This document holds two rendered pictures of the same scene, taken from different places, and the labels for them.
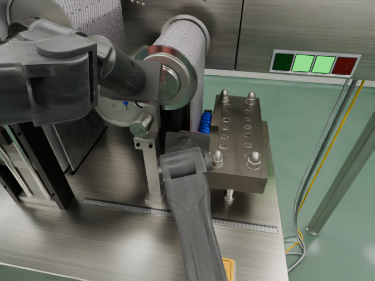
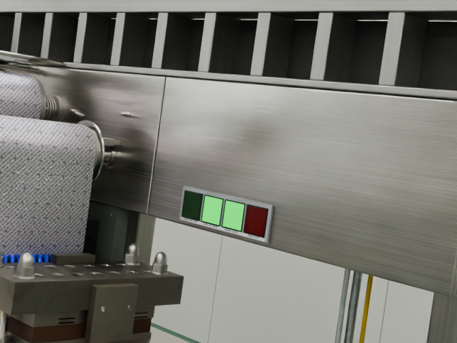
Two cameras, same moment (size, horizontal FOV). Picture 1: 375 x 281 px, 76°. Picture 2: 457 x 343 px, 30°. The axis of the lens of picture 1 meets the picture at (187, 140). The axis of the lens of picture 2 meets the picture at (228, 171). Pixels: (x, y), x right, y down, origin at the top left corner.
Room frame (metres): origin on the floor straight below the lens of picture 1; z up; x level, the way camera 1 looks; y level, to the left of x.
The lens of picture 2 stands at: (-0.62, -1.34, 1.35)
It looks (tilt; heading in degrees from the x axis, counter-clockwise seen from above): 3 degrees down; 35
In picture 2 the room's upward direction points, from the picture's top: 8 degrees clockwise
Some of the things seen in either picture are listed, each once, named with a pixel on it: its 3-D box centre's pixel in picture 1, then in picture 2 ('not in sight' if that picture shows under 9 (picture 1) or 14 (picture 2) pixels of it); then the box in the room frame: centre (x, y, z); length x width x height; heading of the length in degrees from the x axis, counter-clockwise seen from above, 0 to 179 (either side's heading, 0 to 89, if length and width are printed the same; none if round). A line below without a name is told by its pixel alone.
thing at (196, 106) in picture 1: (197, 108); (39, 220); (0.59, -0.03, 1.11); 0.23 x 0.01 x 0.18; 170
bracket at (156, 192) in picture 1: (150, 158); not in sight; (0.45, 0.09, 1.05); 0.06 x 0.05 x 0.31; 170
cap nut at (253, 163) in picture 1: (254, 159); (26, 265); (0.44, -0.17, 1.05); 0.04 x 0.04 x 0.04
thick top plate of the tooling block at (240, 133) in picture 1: (235, 134); (81, 284); (0.61, -0.15, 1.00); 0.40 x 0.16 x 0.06; 170
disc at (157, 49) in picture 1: (163, 80); not in sight; (0.48, 0.05, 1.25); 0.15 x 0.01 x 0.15; 80
